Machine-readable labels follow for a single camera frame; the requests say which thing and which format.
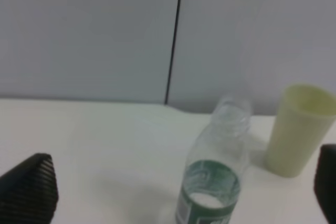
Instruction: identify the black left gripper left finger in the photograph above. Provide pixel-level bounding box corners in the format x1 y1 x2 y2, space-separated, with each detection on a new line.
1 153 58 223

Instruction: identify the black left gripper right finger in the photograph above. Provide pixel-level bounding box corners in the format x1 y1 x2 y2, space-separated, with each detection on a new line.
314 144 335 223

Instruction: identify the clear bottle green label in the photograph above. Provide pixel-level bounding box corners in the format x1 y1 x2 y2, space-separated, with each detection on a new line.
175 95 252 223

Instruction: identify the pale green plastic cup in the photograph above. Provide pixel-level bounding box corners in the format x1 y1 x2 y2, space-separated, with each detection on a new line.
265 84 335 178

